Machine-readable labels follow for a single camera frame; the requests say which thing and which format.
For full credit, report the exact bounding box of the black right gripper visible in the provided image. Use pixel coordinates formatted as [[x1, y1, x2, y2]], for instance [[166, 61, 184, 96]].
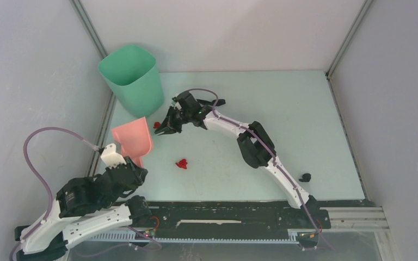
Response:
[[157, 105, 193, 134]]

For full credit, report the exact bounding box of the pink plastic dustpan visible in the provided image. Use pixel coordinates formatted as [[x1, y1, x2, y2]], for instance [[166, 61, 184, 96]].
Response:
[[112, 117, 153, 168]]

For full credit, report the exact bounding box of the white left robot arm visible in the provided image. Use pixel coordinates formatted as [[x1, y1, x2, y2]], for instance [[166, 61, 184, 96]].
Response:
[[11, 157, 151, 260]]

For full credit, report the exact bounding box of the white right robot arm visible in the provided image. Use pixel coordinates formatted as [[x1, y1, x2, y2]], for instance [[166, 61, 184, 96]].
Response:
[[155, 89, 320, 227]]

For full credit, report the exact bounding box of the red paper scrap near bin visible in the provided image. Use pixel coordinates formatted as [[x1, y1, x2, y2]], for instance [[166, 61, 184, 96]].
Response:
[[153, 122, 161, 129]]

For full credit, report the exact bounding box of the red paper scrap near brush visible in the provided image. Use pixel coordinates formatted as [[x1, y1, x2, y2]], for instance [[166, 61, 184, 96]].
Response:
[[175, 159, 188, 170]]

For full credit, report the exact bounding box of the black paper scrap rear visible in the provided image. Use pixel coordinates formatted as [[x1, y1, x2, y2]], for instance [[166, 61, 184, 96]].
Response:
[[209, 99, 226, 107]]

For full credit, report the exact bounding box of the green plastic waste bin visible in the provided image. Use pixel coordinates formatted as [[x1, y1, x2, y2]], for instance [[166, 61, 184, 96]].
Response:
[[97, 45, 164, 118]]

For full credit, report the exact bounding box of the dark paper scrap front right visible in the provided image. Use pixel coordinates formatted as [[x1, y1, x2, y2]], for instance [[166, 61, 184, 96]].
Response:
[[299, 173, 312, 183]]

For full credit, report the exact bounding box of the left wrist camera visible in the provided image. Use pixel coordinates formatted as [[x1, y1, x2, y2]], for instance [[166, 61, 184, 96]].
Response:
[[100, 143, 126, 169]]

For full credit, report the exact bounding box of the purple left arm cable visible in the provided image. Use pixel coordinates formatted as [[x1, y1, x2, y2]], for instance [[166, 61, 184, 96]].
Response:
[[8, 127, 102, 261]]

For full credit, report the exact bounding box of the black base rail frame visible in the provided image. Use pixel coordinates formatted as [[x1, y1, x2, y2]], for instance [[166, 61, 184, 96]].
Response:
[[132, 201, 331, 242]]

